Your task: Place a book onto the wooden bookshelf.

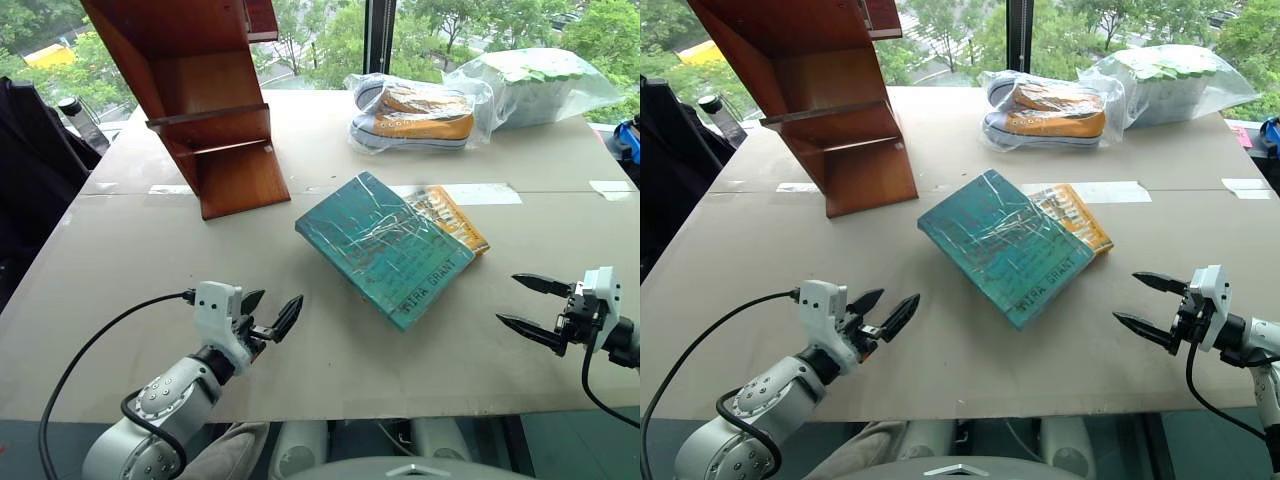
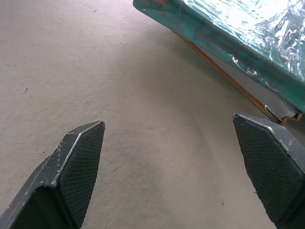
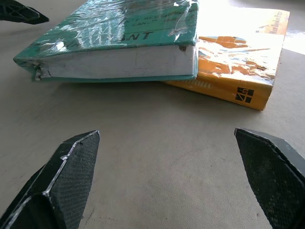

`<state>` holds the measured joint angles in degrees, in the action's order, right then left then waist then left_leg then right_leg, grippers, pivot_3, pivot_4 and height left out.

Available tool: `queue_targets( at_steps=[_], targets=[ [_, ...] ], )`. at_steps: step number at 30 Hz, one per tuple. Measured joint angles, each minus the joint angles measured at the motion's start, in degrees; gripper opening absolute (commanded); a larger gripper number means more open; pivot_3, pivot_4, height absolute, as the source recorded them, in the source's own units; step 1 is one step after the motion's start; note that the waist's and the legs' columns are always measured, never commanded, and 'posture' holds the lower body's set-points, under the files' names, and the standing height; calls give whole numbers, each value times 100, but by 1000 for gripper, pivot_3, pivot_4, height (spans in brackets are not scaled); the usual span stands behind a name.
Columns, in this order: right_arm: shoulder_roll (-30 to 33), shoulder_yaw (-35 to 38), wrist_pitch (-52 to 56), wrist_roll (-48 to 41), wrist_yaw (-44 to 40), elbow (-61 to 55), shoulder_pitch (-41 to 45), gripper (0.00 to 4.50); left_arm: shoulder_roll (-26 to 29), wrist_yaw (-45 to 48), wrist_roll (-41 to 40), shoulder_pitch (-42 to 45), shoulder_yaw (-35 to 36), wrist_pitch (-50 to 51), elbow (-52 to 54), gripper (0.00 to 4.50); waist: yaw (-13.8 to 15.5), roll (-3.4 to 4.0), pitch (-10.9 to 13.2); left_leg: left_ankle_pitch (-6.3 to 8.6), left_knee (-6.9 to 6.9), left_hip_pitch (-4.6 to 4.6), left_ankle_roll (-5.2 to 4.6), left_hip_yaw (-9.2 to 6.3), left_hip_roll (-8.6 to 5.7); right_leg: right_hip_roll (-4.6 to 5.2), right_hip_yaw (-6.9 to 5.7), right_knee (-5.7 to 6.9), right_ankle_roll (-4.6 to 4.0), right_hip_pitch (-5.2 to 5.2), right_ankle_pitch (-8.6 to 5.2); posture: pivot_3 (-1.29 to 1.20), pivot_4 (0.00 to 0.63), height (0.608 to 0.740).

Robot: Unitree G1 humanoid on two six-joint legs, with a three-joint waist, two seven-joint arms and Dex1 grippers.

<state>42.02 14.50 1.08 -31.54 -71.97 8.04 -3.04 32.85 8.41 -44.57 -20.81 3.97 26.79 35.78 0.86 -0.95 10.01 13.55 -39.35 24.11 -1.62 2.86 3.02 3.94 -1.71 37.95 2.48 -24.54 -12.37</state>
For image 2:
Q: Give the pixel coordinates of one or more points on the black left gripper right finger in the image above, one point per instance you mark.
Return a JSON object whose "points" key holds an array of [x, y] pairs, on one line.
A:
{"points": [[269, 167]]}

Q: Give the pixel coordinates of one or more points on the green plastic-wrapped package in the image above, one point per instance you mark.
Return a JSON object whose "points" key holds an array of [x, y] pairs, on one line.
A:
{"points": [[228, 33]]}

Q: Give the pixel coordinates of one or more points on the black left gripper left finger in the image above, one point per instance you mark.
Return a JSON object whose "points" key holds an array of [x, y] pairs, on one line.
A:
{"points": [[74, 171]]}

